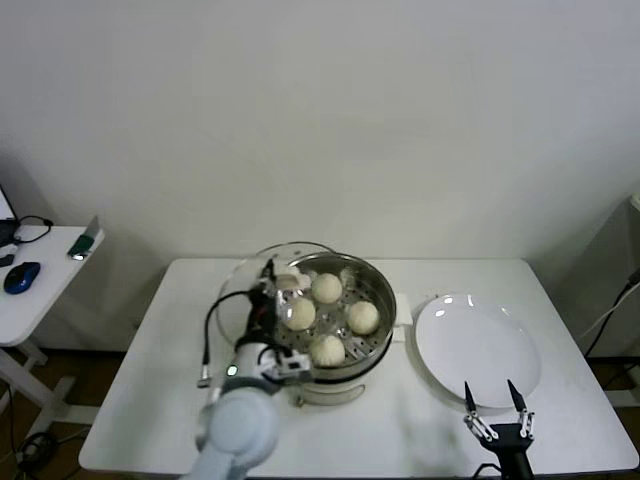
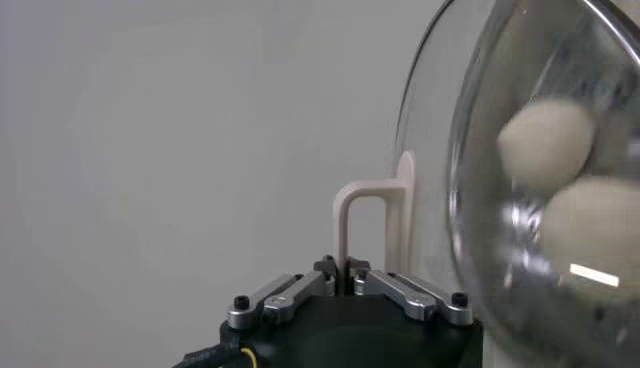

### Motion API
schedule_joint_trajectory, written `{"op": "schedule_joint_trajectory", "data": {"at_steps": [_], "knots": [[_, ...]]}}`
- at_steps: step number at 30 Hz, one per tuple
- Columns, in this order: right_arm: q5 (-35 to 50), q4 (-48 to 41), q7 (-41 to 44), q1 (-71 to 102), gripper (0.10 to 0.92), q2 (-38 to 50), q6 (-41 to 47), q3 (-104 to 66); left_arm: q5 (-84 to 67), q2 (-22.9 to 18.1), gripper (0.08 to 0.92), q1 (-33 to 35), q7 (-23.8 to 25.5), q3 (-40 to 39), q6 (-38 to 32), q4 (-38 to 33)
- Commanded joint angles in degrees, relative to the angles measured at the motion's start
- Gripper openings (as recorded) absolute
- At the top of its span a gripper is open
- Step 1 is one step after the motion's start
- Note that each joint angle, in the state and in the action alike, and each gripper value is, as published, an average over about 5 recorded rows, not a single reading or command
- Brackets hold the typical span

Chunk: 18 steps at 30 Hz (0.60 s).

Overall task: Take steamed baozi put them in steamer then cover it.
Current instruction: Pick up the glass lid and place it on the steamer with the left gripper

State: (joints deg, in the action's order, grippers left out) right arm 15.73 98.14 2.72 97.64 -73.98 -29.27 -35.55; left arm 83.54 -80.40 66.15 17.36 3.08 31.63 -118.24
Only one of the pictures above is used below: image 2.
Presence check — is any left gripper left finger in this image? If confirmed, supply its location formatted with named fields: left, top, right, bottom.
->
left=227, top=255, right=346, bottom=331

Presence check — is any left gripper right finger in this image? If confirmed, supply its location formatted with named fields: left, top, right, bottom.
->
left=347, top=255, right=474, bottom=327

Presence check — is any glass lid with cream handle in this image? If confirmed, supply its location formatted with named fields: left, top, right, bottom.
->
left=332, top=0, right=640, bottom=368

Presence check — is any white steamed baozi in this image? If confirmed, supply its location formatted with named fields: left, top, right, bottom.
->
left=539, top=175, right=640, bottom=301
left=497, top=97, right=596, bottom=194

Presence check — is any stainless steel steamer basket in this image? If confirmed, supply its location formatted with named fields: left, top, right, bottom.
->
left=447, top=0, right=640, bottom=368

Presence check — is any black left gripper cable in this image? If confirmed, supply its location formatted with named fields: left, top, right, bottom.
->
left=172, top=342, right=261, bottom=368

